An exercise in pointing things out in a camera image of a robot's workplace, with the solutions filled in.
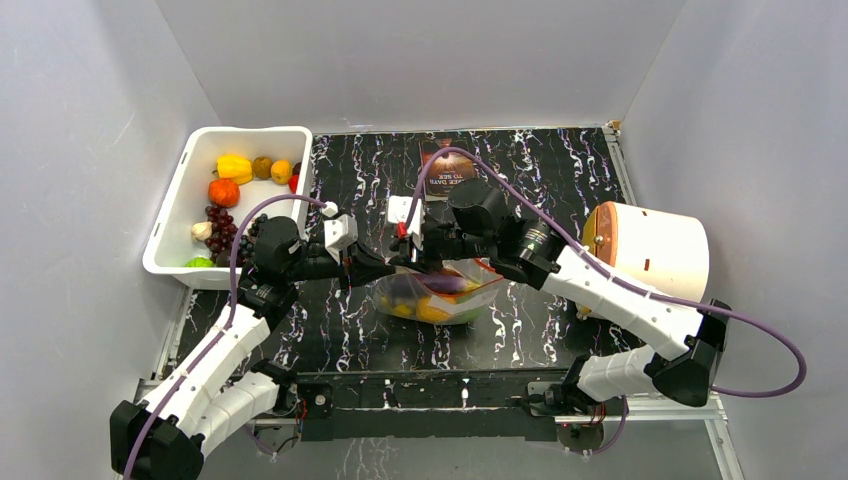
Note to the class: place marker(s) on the black grape bunch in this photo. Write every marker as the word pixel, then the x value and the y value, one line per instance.
pixel 246 245

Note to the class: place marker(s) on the white plastic bin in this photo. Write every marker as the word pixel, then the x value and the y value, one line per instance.
pixel 170 245

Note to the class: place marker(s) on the green round fruit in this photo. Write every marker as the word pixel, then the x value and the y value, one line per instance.
pixel 470 311

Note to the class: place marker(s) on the brown yellow round fruit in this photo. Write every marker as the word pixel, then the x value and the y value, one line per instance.
pixel 261 167

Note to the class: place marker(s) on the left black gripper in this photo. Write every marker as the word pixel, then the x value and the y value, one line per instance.
pixel 363 270

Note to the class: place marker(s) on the clear zip top bag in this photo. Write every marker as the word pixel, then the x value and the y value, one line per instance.
pixel 401 286

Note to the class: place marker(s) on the dark red grape bunch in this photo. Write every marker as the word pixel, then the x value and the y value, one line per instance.
pixel 224 231

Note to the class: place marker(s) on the green cabbage toy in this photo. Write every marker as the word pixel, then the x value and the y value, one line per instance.
pixel 200 262

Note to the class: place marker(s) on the yellow pear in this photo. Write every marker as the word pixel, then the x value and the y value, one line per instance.
pixel 404 309

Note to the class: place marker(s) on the small orange round fruit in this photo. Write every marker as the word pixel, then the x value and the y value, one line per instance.
pixel 281 171

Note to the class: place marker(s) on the orange persimmon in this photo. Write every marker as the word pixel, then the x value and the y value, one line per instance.
pixel 224 193

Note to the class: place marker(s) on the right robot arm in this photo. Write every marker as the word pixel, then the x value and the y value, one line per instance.
pixel 682 345

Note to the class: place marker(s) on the white cylinder orange lid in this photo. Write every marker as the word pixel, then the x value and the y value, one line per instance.
pixel 664 250

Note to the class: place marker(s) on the yellow bell pepper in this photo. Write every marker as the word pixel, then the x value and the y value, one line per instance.
pixel 235 168

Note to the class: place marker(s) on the book with dark cover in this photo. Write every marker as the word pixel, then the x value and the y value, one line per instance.
pixel 447 170

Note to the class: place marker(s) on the aluminium frame rail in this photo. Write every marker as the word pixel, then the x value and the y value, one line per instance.
pixel 581 433

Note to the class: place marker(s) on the red fruit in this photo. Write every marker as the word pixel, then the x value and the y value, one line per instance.
pixel 293 184

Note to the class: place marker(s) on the garlic bulb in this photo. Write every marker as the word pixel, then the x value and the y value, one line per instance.
pixel 201 231

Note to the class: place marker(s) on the purple eggplant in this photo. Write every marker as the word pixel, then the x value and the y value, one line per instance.
pixel 444 284

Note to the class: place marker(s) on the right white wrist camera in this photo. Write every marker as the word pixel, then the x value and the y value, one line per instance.
pixel 406 214

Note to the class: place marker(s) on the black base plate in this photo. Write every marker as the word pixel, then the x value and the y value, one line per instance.
pixel 418 404

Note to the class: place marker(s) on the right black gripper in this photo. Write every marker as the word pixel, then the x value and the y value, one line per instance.
pixel 432 250

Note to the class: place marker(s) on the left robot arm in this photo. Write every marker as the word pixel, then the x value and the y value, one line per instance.
pixel 176 426

